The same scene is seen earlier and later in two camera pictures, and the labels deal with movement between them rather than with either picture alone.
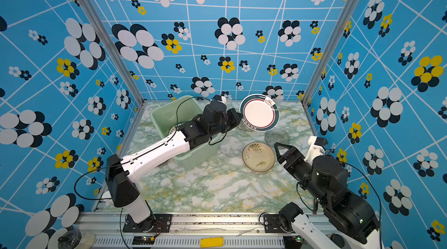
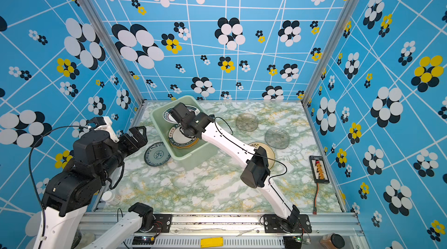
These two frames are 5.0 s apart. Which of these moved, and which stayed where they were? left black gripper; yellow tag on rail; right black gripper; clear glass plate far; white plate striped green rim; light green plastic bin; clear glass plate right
Moved: white plate striped green rim; right black gripper; left black gripper
Stayed: yellow tag on rail; clear glass plate far; light green plastic bin; clear glass plate right
